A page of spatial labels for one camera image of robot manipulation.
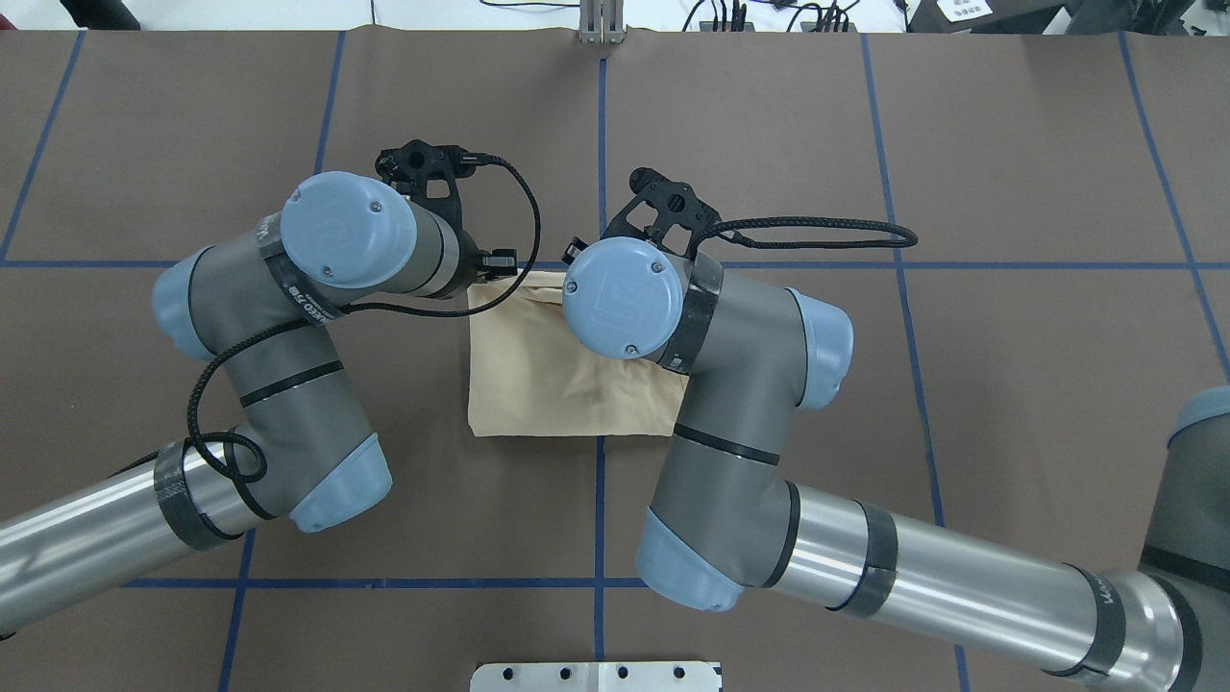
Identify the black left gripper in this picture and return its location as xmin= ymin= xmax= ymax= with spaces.
xmin=458 ymin=235 xmax=519 ymax=288

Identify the beige long sleeve shirt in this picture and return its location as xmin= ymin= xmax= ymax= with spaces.
xmin=467 ymin=270 xmax=688 ymax=438

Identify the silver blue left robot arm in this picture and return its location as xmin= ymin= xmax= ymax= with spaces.
xmin=2 ymin=171 xmax=526 ymax=638

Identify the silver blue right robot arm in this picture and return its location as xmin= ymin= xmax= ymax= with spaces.
xmin=562 ymin=235 xmax=1228 ymax=691

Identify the black label printer box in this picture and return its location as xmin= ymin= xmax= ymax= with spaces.
xmin=907 ymin=1 xmax=1066 ymax=34

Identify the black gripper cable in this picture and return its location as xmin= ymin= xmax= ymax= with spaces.
xmin=185 ymin=154 xmax=544 ymax=486

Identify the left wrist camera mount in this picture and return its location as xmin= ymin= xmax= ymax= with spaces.
xmin=374 ymin=139 xmax=480 ymax=231

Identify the aluminium frame post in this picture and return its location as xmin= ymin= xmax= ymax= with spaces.
xmin=578 ymin=0 xmax=627 ymax=45

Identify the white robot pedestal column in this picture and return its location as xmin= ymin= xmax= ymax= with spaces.
xmin=469 ymin=660 xmax=724 ymax=691

